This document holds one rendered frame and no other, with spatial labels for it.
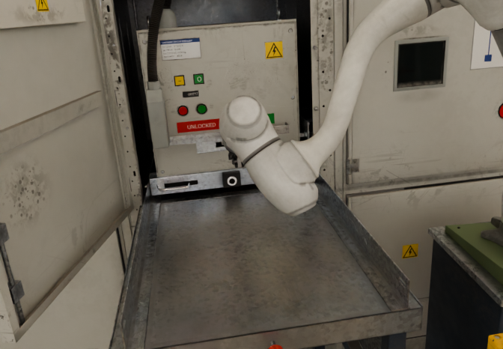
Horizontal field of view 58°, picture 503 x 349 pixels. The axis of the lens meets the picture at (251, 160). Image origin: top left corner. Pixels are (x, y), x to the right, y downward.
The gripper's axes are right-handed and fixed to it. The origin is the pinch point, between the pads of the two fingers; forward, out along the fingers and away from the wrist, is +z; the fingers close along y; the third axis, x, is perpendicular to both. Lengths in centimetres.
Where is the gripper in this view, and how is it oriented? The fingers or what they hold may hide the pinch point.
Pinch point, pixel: (233, 154)
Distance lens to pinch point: 133.4
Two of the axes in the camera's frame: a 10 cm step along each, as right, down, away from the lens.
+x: 9.9, -1.1, 1.2
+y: 1.3, 9.7, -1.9
